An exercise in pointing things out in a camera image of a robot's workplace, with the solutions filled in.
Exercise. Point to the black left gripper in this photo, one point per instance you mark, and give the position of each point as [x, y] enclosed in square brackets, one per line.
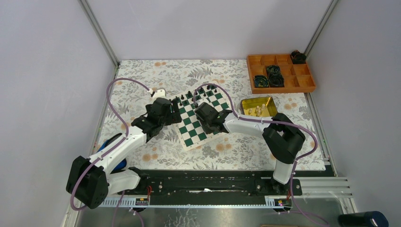
[175, 117]

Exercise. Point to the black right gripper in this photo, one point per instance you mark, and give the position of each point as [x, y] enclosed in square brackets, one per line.
[207, 131]

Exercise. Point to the gold chess piece tin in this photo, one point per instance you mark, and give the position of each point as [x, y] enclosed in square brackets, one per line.
[259, 107]

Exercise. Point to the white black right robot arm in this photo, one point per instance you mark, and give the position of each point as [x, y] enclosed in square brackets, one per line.
[282, 138]

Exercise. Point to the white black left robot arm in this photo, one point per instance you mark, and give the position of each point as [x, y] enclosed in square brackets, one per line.
[92, 179]

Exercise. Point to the green white chess board mat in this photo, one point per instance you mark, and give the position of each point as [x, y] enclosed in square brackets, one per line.
[189, 130]

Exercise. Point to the floral table mat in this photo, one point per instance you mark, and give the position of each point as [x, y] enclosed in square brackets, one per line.
[140, 82]

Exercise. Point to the black coil tray lower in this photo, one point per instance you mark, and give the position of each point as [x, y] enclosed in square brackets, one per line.
[276, 80]

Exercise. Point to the black coil tray upper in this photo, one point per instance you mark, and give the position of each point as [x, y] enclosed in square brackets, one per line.
[273, 70]

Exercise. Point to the wooden compartment tray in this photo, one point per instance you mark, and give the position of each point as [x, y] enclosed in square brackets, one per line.
[297, 77]

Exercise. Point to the black coil outside tray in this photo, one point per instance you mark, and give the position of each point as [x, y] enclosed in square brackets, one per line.
[297, 57]

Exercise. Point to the dark cylinder bottom right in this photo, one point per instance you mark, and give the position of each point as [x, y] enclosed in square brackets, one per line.
[363, 219]

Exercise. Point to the black mounting base rail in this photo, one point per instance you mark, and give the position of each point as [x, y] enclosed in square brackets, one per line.
[211, 187]

